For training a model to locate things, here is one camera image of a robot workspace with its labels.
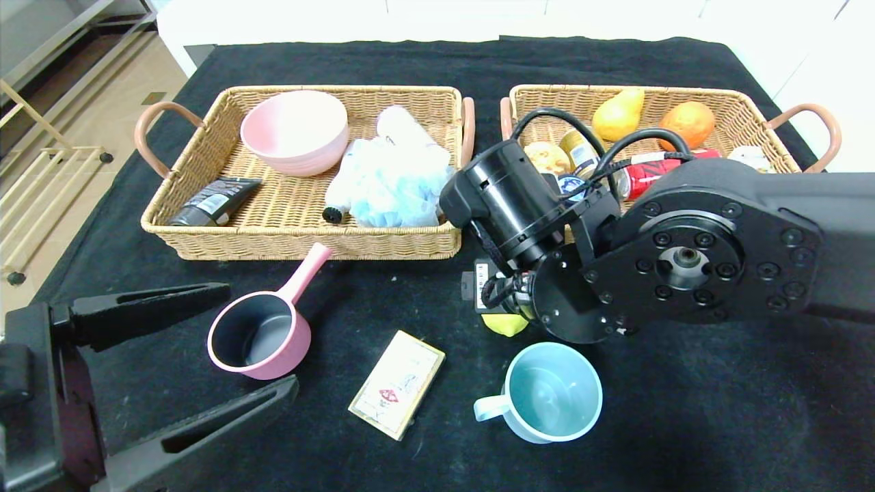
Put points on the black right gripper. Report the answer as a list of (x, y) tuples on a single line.
[(480, 282)]

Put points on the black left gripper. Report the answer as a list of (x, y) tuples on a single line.
[(33, 383)]

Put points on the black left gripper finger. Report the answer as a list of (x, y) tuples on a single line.
[(280, 395)]

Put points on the yellow lemon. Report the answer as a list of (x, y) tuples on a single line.
[(506, 326)]

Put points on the gold drink can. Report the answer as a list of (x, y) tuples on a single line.
[(580, 154)]

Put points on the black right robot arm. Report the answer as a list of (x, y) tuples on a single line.
[(718, 239)]

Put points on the cream gold-edged card box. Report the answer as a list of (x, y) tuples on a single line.
[(396, 386)]

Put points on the wooden rolling rack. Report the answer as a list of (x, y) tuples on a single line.
[(17, 279)]

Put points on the light blue bath loofah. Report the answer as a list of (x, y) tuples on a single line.
[(400, 184)]

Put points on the small jar blue lid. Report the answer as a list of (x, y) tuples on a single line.
[(573, 183)]

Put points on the light blue mug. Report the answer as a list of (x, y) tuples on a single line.
[(554, 396)]

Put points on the black cosmetic tube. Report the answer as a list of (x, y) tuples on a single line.
[(215, 203)]

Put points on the beige bumpy pastry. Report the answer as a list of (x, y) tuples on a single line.
[(547, 157)]

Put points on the white bottle black cap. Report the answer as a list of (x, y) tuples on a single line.
[(337, 195)]

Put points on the white cylindrical bottle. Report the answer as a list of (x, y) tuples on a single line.
[(403, 127)]

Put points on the red soda can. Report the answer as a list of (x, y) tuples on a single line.
[(642, 181)]

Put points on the yellow pear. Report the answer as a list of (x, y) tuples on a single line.
[(615, 121)]

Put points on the black table cloth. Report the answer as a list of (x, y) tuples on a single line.
[(437, 68)]

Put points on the brass floor outlet cover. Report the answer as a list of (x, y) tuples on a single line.
[(154, 100)]

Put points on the pink bowl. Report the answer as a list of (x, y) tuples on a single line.
[(294, 133)]

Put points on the orange fruit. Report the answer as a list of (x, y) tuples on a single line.
[(687, 124)]

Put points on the white green snack packet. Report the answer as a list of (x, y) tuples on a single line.
[(748, 158)]

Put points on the grey shelf unit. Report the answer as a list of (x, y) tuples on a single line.
[(27, 27)]

